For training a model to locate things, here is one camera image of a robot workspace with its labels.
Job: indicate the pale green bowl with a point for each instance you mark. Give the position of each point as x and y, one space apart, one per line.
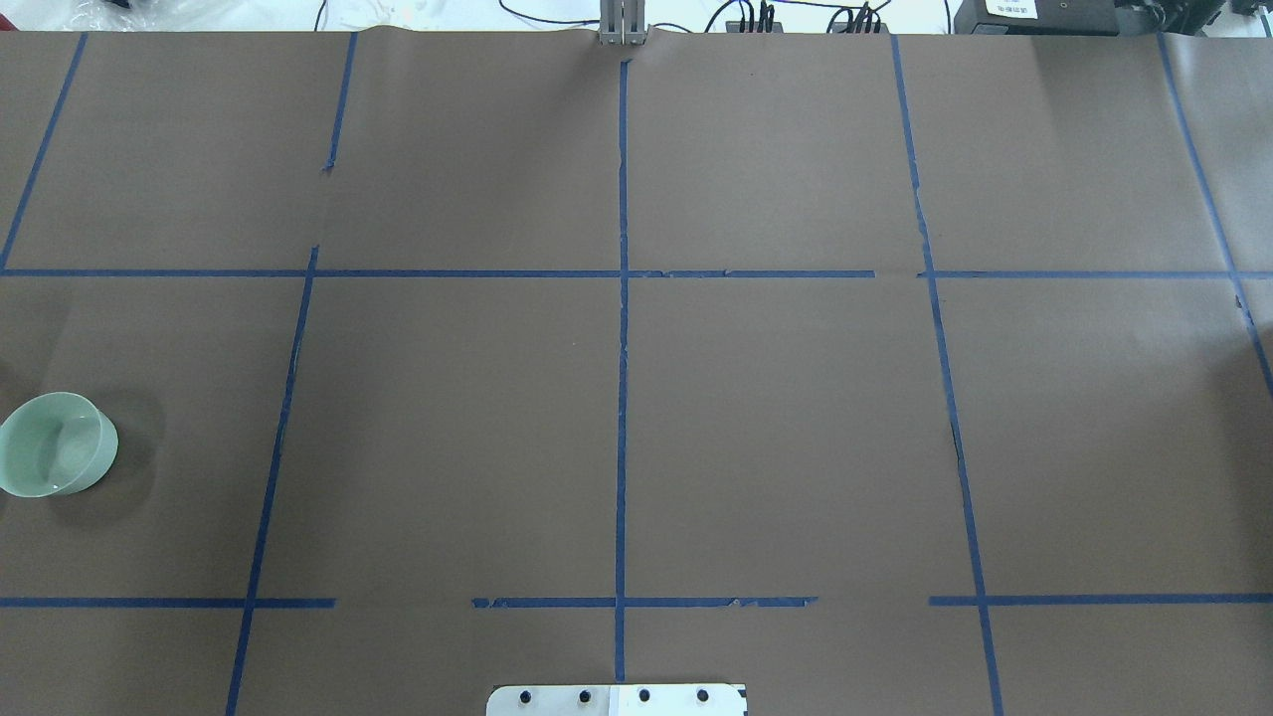
56 444

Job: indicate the black computer box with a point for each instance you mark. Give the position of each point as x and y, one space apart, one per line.
1059 18

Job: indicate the aluminium frame post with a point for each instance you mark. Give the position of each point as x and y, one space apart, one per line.
623 23

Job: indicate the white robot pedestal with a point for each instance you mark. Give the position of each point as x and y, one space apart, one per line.
619 699

